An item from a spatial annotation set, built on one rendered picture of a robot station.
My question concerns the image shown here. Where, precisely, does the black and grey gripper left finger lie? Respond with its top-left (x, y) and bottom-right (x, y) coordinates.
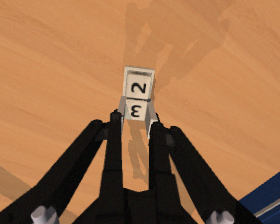
top-left (0, 96), bottom-right (126, 224)

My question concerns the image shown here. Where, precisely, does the white number cube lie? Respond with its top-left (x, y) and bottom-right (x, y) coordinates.
top-left (126, 71), bottom-right (152, 100)
top-left (124, 97), bottom-right (148, 121)

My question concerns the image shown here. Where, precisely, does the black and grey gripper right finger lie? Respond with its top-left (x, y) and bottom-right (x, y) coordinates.
top-left (145, 99), bottom-right (263, 224)

